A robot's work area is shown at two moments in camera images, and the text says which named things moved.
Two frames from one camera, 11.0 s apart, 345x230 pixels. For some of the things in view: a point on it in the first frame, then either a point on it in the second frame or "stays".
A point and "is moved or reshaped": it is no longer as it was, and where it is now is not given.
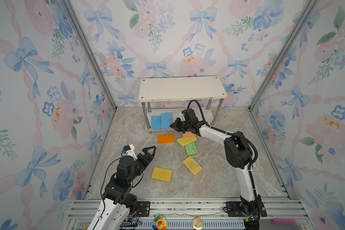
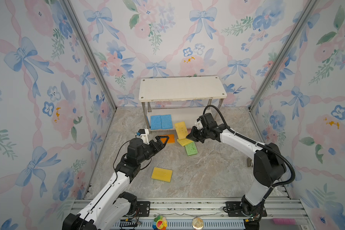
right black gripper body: (186, 127) → (203, 135)
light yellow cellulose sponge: (185, 140) stays
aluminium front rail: (283, 213) stays
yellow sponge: (192, 166) is moved or reshaped
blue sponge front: (166, 120) stays
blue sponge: (156, 122) stays
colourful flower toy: (160, 223) stays
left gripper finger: (148, 153) → (158, 139)
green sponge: (191, 149) stays
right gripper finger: (178, 125) → (194, 134)
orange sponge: (166, 139) stays
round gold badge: (197, 223) stays
